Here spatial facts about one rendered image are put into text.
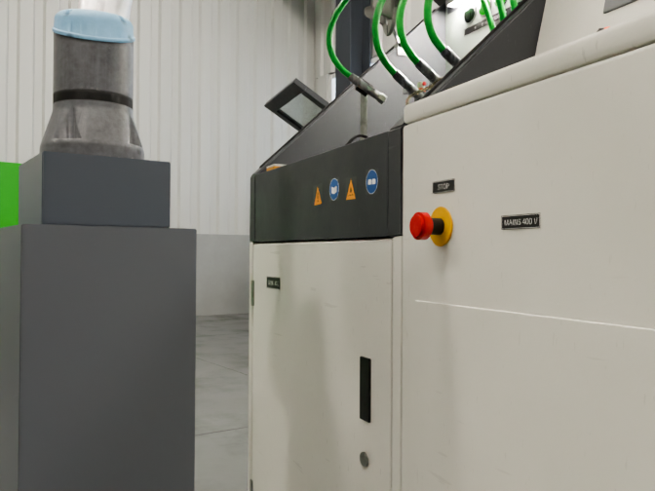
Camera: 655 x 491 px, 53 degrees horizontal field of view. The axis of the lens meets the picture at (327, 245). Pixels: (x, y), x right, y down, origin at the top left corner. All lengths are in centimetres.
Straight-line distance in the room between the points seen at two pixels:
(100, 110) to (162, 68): 724
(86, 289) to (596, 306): 63
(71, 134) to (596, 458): 79
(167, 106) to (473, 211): 747
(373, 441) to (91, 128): 63
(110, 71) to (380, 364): 59
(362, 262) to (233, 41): 782
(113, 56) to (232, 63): 767
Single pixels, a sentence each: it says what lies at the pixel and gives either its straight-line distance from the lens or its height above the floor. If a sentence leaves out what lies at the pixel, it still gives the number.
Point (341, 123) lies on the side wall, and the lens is 167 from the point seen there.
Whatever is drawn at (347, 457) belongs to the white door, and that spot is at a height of 42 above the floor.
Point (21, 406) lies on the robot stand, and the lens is 94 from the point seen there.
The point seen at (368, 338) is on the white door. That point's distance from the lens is 104.
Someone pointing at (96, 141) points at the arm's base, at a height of 92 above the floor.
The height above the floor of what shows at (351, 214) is 83.
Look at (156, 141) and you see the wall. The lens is 809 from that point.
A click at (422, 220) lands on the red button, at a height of 81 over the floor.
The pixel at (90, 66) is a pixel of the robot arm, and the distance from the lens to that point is 104.
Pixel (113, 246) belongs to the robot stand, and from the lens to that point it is 95.
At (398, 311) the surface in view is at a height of 68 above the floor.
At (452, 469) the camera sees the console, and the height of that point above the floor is 49.
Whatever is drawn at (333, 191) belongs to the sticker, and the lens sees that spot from 115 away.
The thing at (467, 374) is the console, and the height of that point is 62.
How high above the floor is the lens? 76
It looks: 1 degrees up
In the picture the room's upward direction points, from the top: straight up
